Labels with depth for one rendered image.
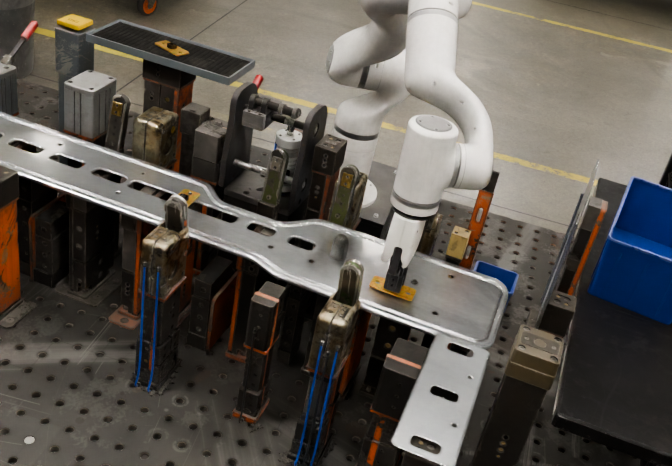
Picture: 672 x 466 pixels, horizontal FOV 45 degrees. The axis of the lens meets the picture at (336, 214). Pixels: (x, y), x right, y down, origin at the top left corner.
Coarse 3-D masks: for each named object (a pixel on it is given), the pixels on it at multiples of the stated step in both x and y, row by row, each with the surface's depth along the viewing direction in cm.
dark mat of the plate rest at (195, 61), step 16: (96, 32) 191; (112, 32) 193; (128, 32) 195; (144, 32) 196; (144, 48) 188; (160, 48) 190; (192, 48) 193; (192, 64) 185; (208, 64) 187; (224, 64) 188; (240, 64) 190
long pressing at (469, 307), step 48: (0, 144) 173; (48, 144) 176; (96, 144) 179; (96, 192) 163; (240, 240) 158; (288, 240) 161; (384, 240) 166; (336, 288) 150; (432, 288) 155; (480, 288) 158; (480, 336) 145
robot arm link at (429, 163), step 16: (416, 128) 132; (432, 128) 132; (448, 128) 133; (416, 144) 132; (432, 144) 131; (448, 144) 132; (400, 160) 137; (416, 160) 134; (432, 160) 133; (448, 160) 134; (400, 176) 137; (416, 176) 135; (432, 176) 135; (448, 176) 135; (400, 192) 138; (416, 192) 136; (432, 192) 137
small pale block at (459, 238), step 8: (456, 232) 161; (464, 232) 162; (456, 240) 161; (464, 240) 160; (448, 248) 162; (456, 248) 162; (464, 248) 161; (448, 256) 163; (456, 256) 163; (456, 264) 164; (424, 336) 175; (432, 336) 174; (424, 344) 176
